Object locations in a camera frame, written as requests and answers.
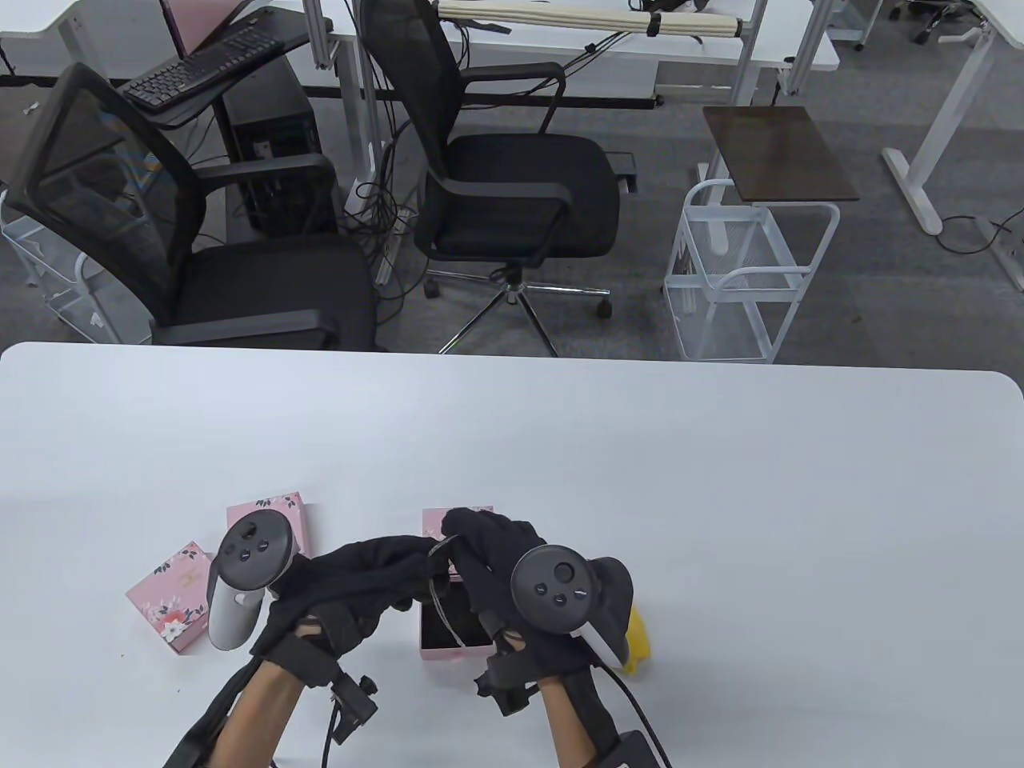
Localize person's right forearm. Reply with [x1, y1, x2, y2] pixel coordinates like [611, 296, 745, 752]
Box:
[540, 676, 609, 768]

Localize white desk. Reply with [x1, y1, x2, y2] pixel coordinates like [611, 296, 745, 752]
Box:
[0, 0, 173, 81]
[880, 0, 1024, 293]

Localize pink floral gift box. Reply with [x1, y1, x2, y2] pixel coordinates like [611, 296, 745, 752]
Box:
[226, 492, 311, 561]
[126, 542, 215, 655]

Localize pink screen laptop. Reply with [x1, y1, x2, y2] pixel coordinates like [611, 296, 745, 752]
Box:
[158, 0, 257, 58]

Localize silver necklace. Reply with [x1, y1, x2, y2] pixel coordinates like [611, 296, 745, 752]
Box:
[424, 540, 473, 649]

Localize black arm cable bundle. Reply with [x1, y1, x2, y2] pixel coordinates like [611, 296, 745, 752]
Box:
[160, 664, 257, 768]

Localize tangle of black cables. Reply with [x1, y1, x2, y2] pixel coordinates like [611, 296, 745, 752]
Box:
[342, 96, 425, 321]

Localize yellow cloth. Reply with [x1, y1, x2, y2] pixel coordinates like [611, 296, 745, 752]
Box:
[620, 606, 655, 674]

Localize black mesh office chair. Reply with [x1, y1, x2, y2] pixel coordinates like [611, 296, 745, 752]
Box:
[2, 62, 390, 353]
[358, 0, 637, 358]

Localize dark wooden side table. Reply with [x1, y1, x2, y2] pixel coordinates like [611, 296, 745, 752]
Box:
[694, 106, 861, 249]

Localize black keyboard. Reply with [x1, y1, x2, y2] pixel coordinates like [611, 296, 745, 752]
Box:
[120, 30, 286, 111]

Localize black office chair base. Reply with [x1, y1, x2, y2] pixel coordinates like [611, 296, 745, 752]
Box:
[886, 0, 977, 46]

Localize black computer tower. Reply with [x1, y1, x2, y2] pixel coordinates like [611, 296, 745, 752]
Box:
[222, 54, 337, 238]

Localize black floor cable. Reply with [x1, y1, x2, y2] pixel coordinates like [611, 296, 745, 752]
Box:
[936, 204, 1024, 257]

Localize person's left forearm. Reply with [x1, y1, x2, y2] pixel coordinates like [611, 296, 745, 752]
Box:
[212, 660, 309, 768]

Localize person's right hand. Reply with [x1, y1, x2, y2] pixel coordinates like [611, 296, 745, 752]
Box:
[442, 508, 613, 685]

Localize person's left hand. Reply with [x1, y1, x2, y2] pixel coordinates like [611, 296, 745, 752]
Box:
[250, 534, 461, 665]

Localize rolled beige mat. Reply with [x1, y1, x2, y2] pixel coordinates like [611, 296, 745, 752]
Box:
[438, 0, 745, 41]

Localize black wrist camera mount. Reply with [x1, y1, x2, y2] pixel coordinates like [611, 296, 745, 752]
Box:
[474, 632, 545, 717]
[268, 608, 381, 745]

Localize white wire trolley cart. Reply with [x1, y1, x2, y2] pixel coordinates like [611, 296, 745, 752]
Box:
[0, 188, 133, 345]
[662, 179, 841, 365]

